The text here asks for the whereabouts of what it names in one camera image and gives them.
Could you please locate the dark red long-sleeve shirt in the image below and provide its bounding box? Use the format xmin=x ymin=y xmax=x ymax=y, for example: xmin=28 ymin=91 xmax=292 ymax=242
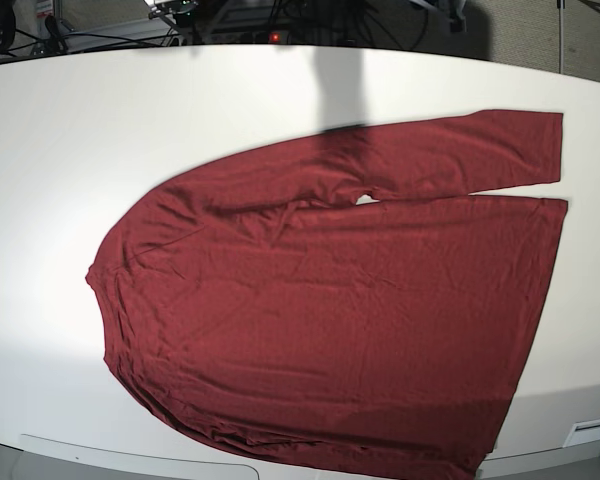
xmin=86 ymin=110 xmax=568 ymax=479

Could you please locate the thin white vertical pole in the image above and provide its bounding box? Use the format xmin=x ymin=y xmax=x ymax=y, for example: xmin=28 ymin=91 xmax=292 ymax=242
xmin=556 ymin=0 xmax=566 ymax=74

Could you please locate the white label plate on table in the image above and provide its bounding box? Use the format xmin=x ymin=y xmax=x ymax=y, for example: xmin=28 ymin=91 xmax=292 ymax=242
xmin=563 ymin=419 xmax=600 ymax=448

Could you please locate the black power strip red switch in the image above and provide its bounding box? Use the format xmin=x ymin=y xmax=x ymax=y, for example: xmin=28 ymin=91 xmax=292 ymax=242
xmin=169 ymin=28 xmax=283 ymax=46

